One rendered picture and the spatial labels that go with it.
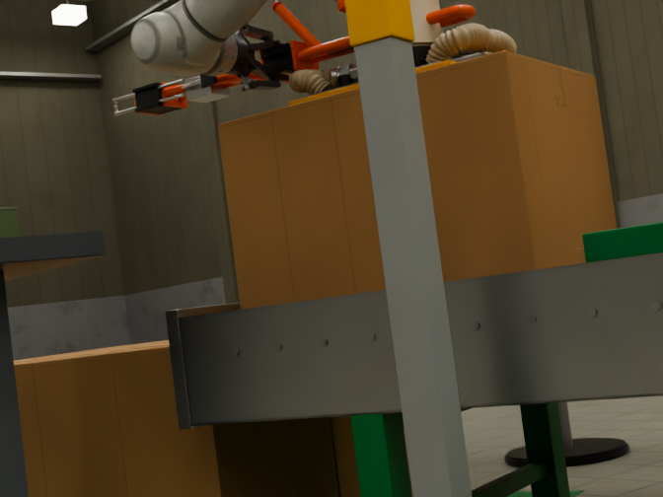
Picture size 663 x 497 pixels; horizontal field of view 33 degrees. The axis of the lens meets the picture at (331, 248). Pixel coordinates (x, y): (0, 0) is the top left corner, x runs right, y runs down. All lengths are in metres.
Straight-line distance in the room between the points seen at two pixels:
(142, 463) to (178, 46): 0.84
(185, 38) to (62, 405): 0.87
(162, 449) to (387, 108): 0.98
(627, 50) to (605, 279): 10.45
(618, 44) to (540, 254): 10.31
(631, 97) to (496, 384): 10.35
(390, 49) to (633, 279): 0.45
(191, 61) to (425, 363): 0.74
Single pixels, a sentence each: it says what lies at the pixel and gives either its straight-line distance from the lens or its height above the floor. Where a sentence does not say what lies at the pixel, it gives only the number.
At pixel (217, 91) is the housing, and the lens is 2.35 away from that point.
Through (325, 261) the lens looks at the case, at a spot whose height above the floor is 0.66.
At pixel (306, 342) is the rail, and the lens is 1.81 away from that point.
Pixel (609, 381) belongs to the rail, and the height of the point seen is 0.43.
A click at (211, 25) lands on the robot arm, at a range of 1.92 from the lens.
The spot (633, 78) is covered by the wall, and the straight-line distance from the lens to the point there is 11.93.
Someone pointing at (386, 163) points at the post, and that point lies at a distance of 1.51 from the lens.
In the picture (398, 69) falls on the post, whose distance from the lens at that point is 1.52.
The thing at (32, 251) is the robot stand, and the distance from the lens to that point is 1.80.
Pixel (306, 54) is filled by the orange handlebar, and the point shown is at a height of 1.07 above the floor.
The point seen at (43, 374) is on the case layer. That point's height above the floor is 0.52.
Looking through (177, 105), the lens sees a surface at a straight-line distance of 2.44.
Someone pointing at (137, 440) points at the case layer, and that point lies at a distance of 2.28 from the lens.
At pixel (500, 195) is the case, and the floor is 0.72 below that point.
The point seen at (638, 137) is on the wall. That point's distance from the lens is 11.87.
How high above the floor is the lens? 0.58
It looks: 3 degrees up
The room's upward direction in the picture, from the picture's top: 7 degrees counter-clockwise
